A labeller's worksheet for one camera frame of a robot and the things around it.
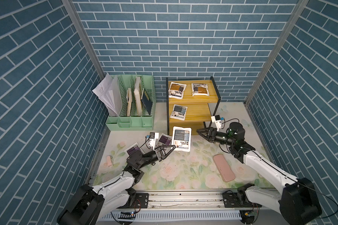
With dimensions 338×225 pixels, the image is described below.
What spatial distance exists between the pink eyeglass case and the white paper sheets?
29.9 inches

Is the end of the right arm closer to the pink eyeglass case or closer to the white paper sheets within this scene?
the pink eyeglass case

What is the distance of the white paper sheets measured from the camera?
90cm

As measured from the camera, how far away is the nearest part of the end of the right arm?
611 mm
